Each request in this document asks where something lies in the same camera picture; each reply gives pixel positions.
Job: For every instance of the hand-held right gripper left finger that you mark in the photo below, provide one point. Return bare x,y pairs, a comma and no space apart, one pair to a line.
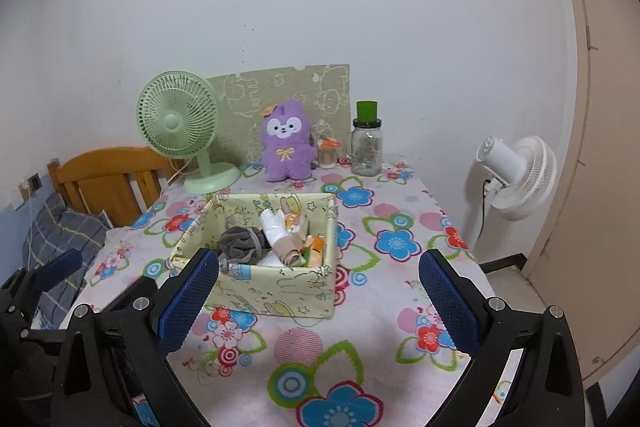
185,302

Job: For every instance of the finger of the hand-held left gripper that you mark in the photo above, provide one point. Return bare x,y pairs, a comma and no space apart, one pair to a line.
60,266
135,293

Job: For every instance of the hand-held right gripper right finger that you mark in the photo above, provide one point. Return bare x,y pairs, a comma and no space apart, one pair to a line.
450,307

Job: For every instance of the grey soft cloth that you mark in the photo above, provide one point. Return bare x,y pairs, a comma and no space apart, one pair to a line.
240,244

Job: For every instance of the yellow cartoon printed box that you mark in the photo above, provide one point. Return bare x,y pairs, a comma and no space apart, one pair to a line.
280,292

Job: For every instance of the white tissue pack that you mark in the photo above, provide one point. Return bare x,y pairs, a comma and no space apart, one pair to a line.
274,227

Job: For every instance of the beige cloth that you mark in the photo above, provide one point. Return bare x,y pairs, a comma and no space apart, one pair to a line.
290,249

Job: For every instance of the orange tissue pack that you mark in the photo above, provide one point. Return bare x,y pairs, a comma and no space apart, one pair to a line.
315,252

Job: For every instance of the grey plaid pillow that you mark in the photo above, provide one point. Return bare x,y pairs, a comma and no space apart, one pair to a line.
65,227

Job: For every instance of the white standing fan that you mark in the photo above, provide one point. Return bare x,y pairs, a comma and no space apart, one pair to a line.
525,177

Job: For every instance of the green desk fan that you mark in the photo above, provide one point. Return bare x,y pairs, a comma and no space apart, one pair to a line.
172,122

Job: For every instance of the glass jar with green lid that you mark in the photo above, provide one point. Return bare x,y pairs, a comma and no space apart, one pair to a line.
366,152

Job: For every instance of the purple plush toy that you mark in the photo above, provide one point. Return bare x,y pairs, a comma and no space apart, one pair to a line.
285,152

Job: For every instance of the small clear swab jar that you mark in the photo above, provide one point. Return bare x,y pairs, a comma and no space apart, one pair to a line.
327,157

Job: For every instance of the green patterned board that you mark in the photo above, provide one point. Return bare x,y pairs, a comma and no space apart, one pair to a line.
240,97

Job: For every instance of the wall socket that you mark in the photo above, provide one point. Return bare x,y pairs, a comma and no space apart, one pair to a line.
31,187

